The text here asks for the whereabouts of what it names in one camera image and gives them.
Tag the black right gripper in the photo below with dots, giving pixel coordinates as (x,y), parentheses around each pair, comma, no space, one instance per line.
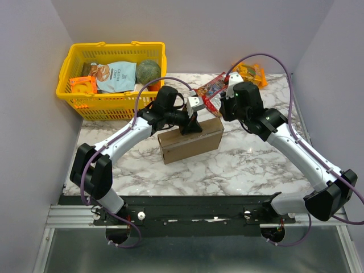
(224,105)

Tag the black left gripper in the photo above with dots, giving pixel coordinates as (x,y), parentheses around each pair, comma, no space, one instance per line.
(191,125)

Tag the brown cardboard express box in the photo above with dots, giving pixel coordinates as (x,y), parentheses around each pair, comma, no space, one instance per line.
(175,147)

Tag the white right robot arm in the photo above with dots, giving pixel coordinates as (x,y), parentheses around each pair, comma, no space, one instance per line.
(332,187)

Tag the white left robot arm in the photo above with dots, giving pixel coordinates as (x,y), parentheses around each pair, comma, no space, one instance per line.
(92,166)

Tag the orange snack box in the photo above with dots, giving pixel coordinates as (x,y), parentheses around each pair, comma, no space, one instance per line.
(83,85)

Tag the red snack bag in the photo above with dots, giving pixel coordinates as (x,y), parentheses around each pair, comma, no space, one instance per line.
(210,94)

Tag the orange yellow snack bag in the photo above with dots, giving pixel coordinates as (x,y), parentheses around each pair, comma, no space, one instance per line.
(252,73)

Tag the orange round fruit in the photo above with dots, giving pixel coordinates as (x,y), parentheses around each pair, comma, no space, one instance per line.
(155,87)

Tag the beige round bun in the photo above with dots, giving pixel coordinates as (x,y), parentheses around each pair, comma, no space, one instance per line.
(138,87)

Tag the green round melon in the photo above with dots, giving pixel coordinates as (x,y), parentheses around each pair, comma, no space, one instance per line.
(147,71)

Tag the light blue chips bag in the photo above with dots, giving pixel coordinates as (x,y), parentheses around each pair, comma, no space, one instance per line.
(116,77)

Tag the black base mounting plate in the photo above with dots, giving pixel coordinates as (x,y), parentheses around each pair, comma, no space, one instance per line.
(193,216)

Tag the yellow plastic shopping basket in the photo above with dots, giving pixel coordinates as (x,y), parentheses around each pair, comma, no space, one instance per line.
(98,107)

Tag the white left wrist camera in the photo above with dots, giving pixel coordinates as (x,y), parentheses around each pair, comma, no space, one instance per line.
(194,103)

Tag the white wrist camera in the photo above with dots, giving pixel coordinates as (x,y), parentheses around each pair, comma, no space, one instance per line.
(234,78)
(194,103)

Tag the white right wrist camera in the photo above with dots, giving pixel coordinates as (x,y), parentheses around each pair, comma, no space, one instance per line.
(234,78)

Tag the aluminium rail frame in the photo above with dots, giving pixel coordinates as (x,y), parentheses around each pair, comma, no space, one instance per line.
(242,164)

